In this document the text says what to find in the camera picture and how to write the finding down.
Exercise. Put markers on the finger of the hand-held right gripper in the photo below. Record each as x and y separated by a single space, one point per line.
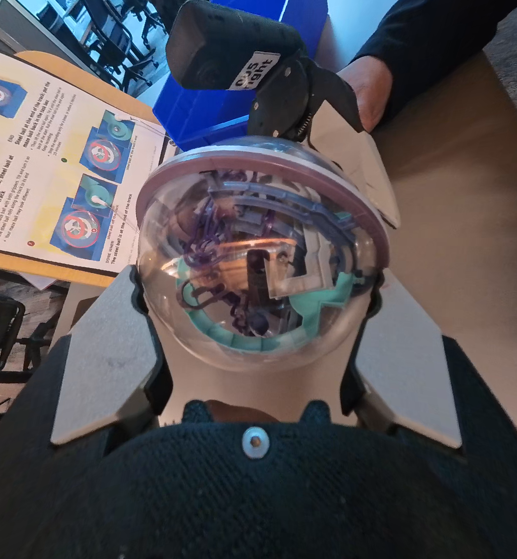
359 161

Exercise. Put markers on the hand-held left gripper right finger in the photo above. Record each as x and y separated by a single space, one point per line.
407 371

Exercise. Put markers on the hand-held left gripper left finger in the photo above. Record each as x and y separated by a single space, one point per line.
105 367

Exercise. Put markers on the clear plastic maze ball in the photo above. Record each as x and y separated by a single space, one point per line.
258 262

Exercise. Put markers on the person's right hand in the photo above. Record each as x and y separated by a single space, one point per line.
372 91

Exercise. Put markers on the blue plastic box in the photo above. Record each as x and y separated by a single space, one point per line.
197 113

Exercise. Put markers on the white paper sheet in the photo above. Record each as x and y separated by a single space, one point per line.
40 279

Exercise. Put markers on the black office chair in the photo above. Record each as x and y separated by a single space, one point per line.
114 39
0 332

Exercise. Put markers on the wooden clipboard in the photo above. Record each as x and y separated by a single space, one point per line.
123 102

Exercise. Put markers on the printed instruction sheet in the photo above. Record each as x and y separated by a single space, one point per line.
44 153

